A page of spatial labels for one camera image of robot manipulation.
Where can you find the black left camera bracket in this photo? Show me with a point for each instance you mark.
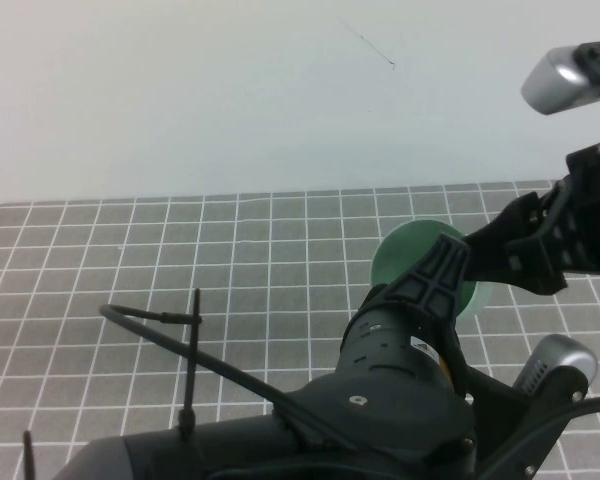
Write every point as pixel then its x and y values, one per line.
pixel 505 415

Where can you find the black zip tie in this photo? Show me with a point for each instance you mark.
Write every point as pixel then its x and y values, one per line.
pixel 30 460
pixel 189 380

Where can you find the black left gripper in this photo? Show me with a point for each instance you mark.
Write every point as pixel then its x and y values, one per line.
pixel 390 340

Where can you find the grey white-grid table mat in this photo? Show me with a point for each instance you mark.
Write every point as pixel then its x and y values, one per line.
pixel 130 250

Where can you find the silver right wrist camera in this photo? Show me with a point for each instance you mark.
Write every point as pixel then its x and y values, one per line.
pixel 555 85

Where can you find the mint green plastic cup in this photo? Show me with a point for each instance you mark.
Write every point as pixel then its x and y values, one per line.
pixel 405 250

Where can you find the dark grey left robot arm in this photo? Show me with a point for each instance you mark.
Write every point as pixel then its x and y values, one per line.
pixel 380 425

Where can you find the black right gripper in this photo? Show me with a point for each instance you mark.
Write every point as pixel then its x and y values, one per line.
pixel 590 225

